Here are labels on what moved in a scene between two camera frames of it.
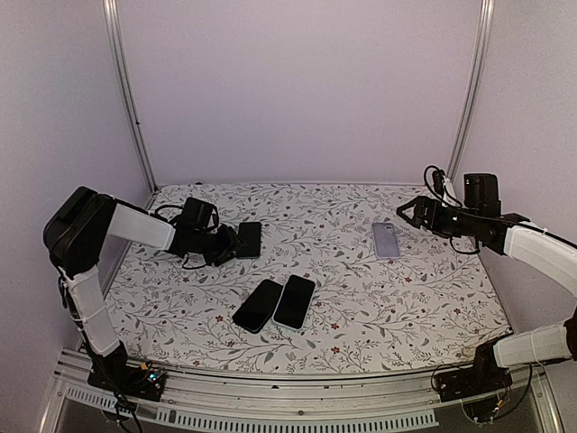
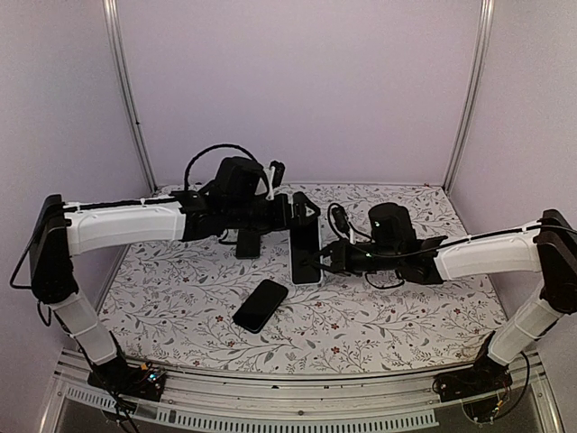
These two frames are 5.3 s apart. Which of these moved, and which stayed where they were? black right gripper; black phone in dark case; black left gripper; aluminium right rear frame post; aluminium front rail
Moved: black left gripper; black right gripper
Stayed: black phone in dark case; aluminium right rear frame post; aluminium front rail
